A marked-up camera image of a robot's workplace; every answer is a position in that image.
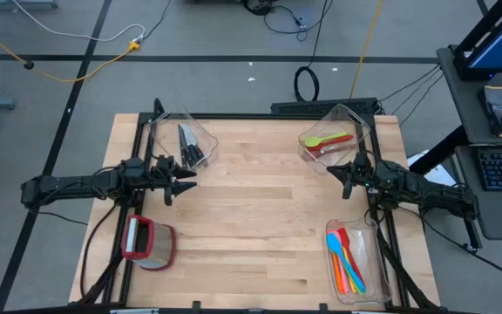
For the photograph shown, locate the thin black cable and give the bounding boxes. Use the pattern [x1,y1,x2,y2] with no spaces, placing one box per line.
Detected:
[390,69,444,115]
[398,74,446,127]
[377,64,443,104]
[142,0,173,40]

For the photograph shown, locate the red-framed metal box grater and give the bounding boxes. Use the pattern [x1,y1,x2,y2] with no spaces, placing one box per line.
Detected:
[119,214,177,271]

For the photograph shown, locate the black-handled kitchen knife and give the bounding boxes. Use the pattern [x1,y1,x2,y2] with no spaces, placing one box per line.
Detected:
[185,126,203,167]

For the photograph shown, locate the long black cable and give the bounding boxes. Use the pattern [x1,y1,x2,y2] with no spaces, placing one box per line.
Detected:
[79,202,119,302]
[397,203,502,287]

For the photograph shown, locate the green silicone spoon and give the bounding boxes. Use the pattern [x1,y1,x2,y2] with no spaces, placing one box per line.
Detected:
[304,132,351,148]

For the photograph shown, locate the long black power strip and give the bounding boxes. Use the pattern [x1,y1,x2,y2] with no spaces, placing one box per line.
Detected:
[270,97,379,117]

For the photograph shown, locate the yellow extension cord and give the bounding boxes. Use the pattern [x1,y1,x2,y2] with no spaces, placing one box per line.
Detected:
[0,17,142,84]

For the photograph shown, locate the computer monitor blue screen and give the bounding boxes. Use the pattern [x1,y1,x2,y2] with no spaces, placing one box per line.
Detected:
[453,0,502,82]

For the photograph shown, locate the clear plastic bin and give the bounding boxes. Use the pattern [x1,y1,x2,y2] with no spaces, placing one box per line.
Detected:
[324,217,393,306]
[146,111,220,176]
[297,103,372,175]

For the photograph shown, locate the black cable bundle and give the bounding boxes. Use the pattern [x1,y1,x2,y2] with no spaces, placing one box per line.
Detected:
[241,0,336,44]

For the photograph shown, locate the black coiled cable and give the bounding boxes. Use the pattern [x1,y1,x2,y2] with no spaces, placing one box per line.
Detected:
[293,0,336,103]

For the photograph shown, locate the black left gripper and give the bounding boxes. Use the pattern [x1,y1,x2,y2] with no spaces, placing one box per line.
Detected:
[146,155,199,206]

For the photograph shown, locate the green silicone spatula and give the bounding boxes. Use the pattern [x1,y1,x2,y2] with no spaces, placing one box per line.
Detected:
[346,261,366,298]

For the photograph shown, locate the pink silicone spoon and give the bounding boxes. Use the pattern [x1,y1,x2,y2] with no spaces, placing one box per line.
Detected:
[331,230,350,294]

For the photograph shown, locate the grey computer cart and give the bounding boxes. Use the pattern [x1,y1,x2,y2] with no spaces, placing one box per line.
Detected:
[424,43,502,255]

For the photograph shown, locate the red silicone spatula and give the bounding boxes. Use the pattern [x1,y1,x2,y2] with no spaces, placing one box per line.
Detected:
[336,227,367,289]

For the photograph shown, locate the grey black work gloves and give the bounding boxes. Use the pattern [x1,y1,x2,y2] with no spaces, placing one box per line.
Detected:
[477,85,502,140]

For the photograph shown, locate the orange silicone spatula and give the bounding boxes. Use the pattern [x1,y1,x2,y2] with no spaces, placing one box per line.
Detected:
[329,250,347,296]

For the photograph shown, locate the long yellow cable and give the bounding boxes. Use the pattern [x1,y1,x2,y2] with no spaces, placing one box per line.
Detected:
[349,0,384,99]

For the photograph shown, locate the yellow silicone spatula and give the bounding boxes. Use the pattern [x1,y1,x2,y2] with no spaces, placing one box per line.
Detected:
[342,246,359,294]

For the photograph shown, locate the white power cable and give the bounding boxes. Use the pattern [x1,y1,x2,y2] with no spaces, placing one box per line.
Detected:
[10,0,146,44]

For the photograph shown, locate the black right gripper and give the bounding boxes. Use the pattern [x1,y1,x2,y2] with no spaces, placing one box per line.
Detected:
[326,151,377,200]

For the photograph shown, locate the blue silicone spoon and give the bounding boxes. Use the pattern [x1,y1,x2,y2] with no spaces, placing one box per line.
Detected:
[326,232,367,295]

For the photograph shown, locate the white paper sheet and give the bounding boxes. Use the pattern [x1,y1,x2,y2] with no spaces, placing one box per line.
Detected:
[407,150,458,188]

